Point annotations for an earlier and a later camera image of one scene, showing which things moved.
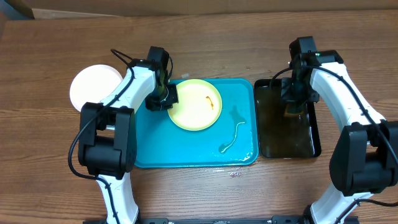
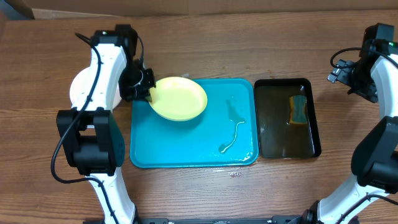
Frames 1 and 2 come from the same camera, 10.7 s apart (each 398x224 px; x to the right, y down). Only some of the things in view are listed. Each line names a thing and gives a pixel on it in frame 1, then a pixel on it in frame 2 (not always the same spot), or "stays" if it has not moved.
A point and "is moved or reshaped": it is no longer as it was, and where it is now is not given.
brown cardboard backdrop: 43,9 stays
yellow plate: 199,106 is moved or reshaped
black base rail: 289,219 stays
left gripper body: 164,99 -> 136,83
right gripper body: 298,94 -> 353,78
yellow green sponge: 293,110 is moved or reshaped
